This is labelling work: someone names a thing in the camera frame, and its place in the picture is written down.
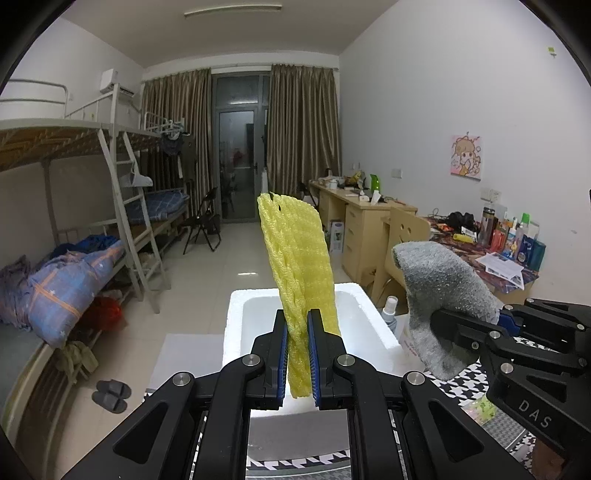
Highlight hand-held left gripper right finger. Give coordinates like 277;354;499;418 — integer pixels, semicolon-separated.
307;308;536;480

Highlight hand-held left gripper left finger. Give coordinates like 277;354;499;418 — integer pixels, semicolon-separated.
60;309;289;480

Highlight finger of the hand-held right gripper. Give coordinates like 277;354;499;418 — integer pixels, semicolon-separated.
501;299;591;352
429;307;588;380

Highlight white foam box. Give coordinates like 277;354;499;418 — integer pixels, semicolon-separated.
221;282;402;470

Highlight green pink plastic bag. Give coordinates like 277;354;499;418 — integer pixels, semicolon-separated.
462;397;497;425

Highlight yellow foam net sleeve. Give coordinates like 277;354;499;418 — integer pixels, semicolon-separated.
257;193;343;400

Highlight houndstooth table mat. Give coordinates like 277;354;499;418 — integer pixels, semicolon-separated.
145;357;539;480

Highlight blue spray bottle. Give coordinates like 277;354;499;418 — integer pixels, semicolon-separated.
381;295;400;337

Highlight white printed papers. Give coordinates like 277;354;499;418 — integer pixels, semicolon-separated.
475;251;527;283

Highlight wooden desk patterned cover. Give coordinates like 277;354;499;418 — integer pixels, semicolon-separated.
425;217;541;301

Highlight row of toiletry bottles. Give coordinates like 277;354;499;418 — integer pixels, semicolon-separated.
480;205;548;273

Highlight black bag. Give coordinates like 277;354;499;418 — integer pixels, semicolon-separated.
445;211;478;234

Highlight wooden chair smiley cutout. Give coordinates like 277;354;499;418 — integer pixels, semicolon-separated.
372;207;432;303

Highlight white carton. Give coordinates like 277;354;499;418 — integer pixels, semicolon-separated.
329;220;346;254

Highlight light wooden drawer desk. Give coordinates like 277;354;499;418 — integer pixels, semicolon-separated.
308;180;419;289

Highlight black folding chair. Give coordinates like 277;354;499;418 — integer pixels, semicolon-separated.
182;187;222;254

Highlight dark grey slipper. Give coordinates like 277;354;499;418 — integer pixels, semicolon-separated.
96;379;132;398
91;390;127;414

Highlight red cloth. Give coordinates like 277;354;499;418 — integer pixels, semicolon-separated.
85;298;124;333

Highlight small white metal bunk bed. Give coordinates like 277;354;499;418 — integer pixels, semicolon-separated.
122;111;192;250

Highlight blue plaid bedsheet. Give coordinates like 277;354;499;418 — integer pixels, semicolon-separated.
124;191;190;221

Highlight olive cloth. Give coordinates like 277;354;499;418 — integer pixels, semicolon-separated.
55;342;100;384

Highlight glass balcony door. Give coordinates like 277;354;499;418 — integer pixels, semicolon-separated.
210;71;271;222

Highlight blue plaid quilt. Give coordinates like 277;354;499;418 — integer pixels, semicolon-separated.
0;233;127;349

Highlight brown curtain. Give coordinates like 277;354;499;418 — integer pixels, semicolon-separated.
269;64;342;197
141;68;213;227

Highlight dark hanging clothes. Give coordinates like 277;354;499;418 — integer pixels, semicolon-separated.
159;131;199;185

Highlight white air conditioner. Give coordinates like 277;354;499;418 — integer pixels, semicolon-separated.
99;68;137;97

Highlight large white metal bunk bed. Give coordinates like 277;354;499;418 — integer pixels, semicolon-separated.
0;78;171;453

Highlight ceiling tube light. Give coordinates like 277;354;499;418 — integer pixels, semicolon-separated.
184;4;283;19

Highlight pink wall poster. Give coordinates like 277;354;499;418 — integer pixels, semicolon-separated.
450;134;483;181

